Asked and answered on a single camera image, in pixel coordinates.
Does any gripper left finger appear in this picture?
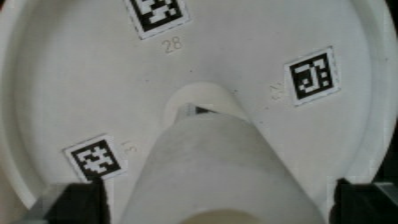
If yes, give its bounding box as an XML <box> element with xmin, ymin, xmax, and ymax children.
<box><xmin>22</xmin><ymin>179</ymin><xmax>111</xmax><ymax>224</ymax></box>

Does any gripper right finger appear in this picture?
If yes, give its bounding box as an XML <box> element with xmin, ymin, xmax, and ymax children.
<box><xmin>328</xmin><ymin>179</ymin><xmax>398</xmax><ymax>224</ymax></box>

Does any white cylindrical table leg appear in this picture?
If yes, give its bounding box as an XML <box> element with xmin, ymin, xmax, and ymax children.
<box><xmin>117</xmin><ymin>103</ymin><xmax>325</xmax><ymax>224</ymax></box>

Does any white round table top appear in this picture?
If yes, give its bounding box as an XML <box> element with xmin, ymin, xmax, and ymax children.
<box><xmin>0</xmin><ymin>0</ymin><xmax>398</xmax><ymax>224</ymax></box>

